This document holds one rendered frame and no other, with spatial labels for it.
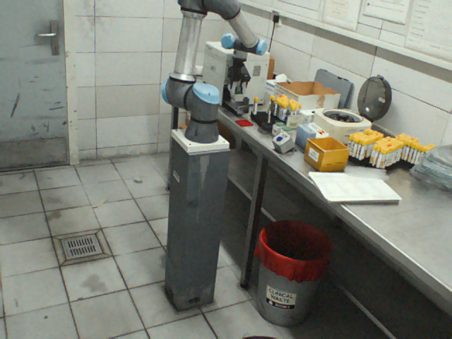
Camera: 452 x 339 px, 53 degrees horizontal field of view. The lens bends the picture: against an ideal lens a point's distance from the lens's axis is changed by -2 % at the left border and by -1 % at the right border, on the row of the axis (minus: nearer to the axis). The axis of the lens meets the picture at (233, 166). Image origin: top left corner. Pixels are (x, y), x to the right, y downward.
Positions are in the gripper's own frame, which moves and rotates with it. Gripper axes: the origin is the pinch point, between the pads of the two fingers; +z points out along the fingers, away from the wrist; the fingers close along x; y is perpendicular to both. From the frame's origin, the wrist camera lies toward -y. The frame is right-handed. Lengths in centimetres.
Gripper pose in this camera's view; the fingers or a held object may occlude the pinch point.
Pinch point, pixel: (237, 96)
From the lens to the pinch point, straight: 246.9
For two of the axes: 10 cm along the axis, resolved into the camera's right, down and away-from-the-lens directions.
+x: -8.8, 1.1, -4.6
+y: -4.6, -4.3, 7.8
